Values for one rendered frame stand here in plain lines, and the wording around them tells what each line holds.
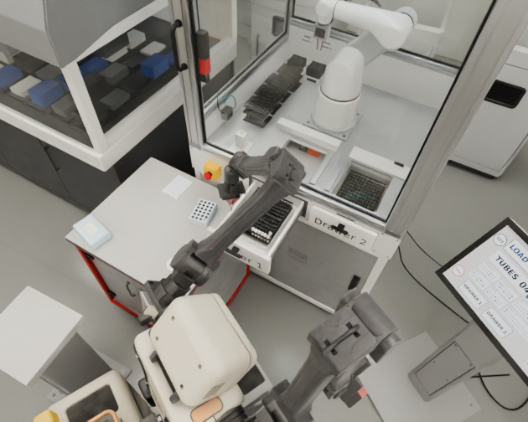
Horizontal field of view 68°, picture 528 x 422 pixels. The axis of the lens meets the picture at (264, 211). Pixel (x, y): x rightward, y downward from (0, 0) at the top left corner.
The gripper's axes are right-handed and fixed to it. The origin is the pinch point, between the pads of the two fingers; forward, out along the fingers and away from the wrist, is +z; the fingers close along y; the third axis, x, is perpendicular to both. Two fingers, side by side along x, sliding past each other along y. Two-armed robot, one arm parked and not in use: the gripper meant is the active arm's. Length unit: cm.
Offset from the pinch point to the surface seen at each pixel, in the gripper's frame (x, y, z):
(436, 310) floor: 37, -121, 92
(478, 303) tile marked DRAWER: 65, -70, -6
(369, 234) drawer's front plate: 26, -51, 3
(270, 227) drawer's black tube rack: 11.1, -14.0, 6.2
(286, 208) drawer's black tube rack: 3.6, -23.4, 6.0
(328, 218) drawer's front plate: 13.5, -38.9, 4.7
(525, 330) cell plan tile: 78, -76, -11
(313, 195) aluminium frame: 5.9, -33.4, -3.2
